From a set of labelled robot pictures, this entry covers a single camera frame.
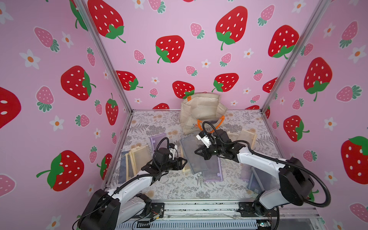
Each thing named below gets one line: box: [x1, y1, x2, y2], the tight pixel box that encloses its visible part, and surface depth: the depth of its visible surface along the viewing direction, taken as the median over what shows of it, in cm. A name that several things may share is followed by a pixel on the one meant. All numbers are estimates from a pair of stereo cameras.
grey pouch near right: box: [240, 163, 281, 194], surface depth 83 cm
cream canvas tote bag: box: [180, 92, 228, 135], surface depth 105 cm
